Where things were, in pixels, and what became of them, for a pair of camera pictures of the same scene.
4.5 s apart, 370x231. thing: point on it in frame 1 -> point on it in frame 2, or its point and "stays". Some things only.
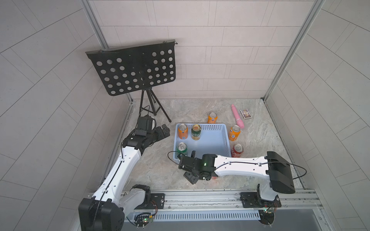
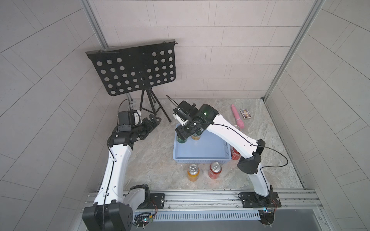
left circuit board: x=143 y=219 stays
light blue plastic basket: x=214 y=139 stays
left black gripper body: x=156 y=134 -> x=146 y=128
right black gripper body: x=195 y=169 -> x=188 y=128
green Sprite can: x=182 y=147 -> x=181 y=141
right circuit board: x=267 y=216 stays
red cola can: x=237 y=150 stays
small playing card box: x=245 y=113 stays
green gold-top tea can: x=195 y=131 stays
